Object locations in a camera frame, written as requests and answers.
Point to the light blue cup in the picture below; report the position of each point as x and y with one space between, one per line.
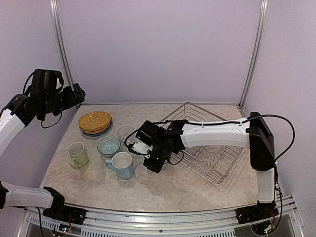
122 164

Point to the yellow polka dot plate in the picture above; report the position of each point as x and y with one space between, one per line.
93 127

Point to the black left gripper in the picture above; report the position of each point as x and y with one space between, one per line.
71 99

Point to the right aluminium corner post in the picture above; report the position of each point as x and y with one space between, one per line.
255 53

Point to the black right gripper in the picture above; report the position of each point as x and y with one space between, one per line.
156 168

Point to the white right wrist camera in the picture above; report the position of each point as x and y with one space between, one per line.
141 149

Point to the blue polka dot plate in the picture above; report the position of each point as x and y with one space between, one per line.
98 134

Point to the aluminium corner post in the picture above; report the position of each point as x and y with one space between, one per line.
59 39
255 53

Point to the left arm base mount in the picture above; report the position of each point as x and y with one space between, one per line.
72 215

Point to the clear glass cup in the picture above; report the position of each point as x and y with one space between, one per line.
122 134

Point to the aluminium front frame rail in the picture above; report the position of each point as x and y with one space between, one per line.
111 223

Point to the left aluminium corner post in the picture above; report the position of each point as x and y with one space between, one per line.
59 39

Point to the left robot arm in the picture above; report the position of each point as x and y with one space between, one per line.
43 93

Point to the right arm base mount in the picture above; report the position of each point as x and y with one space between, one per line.
256 212

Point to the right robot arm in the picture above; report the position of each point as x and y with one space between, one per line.
157 141

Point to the pale striped bowl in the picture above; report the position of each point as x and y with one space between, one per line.
109 146

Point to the metal wire dish rack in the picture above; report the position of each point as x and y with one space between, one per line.
217 166

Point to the light green cup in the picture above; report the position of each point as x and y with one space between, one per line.
78 155

